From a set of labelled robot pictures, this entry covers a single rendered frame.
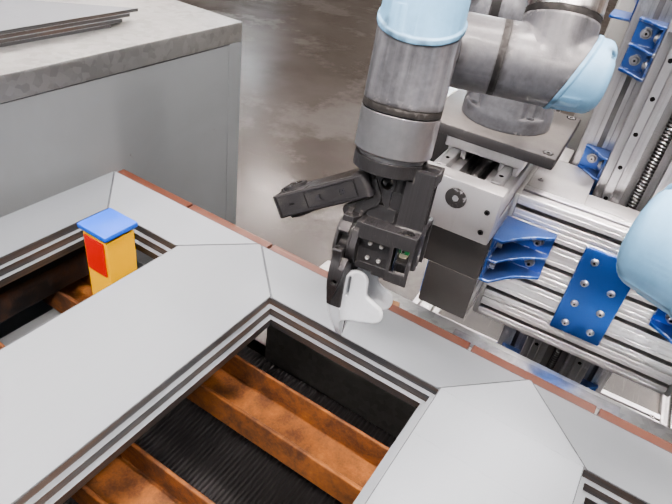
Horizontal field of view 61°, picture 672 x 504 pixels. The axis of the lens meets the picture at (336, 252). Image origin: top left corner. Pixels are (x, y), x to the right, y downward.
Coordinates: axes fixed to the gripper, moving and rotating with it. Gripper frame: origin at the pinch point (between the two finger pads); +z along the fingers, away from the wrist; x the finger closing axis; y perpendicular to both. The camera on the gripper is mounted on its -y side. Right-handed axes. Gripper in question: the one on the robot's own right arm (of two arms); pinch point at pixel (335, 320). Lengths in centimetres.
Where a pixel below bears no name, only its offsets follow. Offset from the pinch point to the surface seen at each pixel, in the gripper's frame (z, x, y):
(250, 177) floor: 61, 184, -111
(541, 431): 9.2, 7.3, 25.5
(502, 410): 9.0, 8.0, 20.7
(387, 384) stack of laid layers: 11.2, 7.2, 6.5
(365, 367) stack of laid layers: 10.8, 8.3, 2.9
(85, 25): -19, 31, -66
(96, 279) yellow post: 13.7, 7.5, -41.2
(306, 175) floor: 59, 203, -90
